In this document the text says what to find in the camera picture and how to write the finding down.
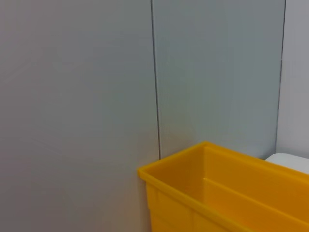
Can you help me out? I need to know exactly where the yellow plastic bin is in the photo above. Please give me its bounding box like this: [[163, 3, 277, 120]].
[[137, 141, 309, 232]]

